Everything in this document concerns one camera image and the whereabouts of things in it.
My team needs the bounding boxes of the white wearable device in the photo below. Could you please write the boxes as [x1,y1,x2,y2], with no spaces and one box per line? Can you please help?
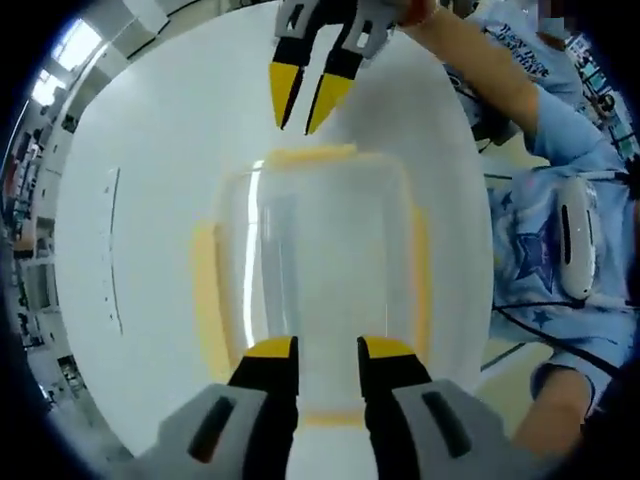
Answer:
[556,176,600,302]

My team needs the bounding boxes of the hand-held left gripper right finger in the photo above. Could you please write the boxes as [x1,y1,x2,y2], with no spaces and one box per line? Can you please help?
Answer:
[356,335,507,480]

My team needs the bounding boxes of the clear plastic storage box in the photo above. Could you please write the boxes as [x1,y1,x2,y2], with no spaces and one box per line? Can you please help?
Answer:
[214,157,419,361]

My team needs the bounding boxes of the black cable on shirt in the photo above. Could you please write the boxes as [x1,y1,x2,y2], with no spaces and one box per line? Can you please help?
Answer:
[487,298,629,374]

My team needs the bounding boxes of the person's right hand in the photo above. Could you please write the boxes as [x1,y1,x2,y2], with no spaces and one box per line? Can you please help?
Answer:
[397,0,444,30]

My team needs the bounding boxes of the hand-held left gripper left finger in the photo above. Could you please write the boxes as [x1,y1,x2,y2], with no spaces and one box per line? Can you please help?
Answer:
[159,335,301,480]

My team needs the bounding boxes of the person in light blue shirt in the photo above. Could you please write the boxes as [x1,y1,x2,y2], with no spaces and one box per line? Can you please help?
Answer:
[439,14,640,401]

